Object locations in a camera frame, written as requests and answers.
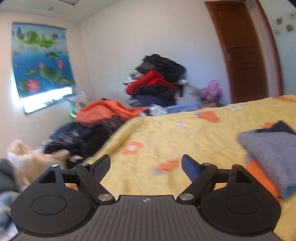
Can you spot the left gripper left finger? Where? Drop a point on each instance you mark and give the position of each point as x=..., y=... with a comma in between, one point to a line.
x=90, y=176

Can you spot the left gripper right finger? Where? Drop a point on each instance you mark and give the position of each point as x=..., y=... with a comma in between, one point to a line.
x=201, y=177

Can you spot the grey sweater with navy sleeves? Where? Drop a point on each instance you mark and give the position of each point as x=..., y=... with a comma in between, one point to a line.
x=274, y=149

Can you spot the dark clothes beside bed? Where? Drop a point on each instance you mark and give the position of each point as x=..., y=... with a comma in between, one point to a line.
x=81, y=141

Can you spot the pile of dark clothes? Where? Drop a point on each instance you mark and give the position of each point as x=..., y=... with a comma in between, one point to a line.
x=172, y=72

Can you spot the yellow carrot print quilt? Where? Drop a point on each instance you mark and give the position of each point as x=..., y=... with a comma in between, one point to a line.
x=146, y=152

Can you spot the orange plastic bag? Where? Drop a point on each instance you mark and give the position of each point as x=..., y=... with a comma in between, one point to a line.
x=97, y=111

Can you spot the beige jacket on floor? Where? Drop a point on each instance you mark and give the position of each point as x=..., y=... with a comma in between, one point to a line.
x=29, y=164

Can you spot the light blue fuzzy blanket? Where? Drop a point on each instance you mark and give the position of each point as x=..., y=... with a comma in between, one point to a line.
x=181, y=108

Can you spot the white crumpled cloth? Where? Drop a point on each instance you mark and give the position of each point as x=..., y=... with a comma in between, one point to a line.
x=155, y=110

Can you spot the pink plastic bag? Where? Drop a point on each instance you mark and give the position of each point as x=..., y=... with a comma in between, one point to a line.
x=212, y=92

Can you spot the brown wooden door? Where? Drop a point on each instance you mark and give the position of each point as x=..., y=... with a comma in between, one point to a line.
x=249, y=49

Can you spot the red garment on pile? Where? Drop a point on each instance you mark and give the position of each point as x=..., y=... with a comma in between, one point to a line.
x=152, y=78

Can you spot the lotus print window blind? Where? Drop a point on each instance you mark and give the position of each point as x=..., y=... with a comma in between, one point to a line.
x=40, y=59

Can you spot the white sliding wardrobe door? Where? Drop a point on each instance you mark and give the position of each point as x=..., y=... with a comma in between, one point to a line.
x=281, y=16

